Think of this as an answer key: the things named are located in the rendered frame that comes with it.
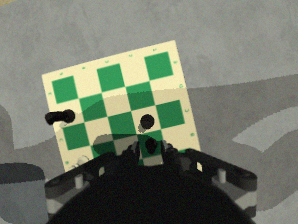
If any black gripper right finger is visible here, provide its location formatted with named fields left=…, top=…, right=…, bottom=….
left=161, top=140, right=257, bottom=218

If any green and cream chessboard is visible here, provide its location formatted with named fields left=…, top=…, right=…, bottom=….
left=42, top=40, right=201, bottom=172

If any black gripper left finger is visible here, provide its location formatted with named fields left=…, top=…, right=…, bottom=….
left=44, top=141, right=140, bottom=219

